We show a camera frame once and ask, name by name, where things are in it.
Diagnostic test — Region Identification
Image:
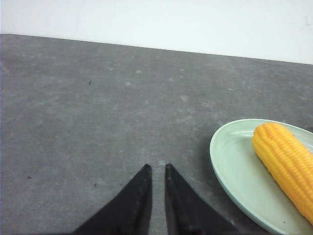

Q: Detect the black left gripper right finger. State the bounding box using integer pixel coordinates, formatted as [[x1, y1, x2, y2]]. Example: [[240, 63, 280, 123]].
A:
[[164, 164, 239, 235]]

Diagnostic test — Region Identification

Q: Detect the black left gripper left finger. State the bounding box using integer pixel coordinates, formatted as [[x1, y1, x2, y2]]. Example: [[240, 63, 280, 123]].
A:
[[72, 164, 152, 235]]

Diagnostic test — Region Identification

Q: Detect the yellow corn cob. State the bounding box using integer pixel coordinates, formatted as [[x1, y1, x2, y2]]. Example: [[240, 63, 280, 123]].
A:
[[252, 122, 313, 224]]

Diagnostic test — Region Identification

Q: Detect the light green plate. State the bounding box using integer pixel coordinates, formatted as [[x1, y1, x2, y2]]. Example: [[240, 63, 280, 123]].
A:
[[209, 118, 313, 235]]

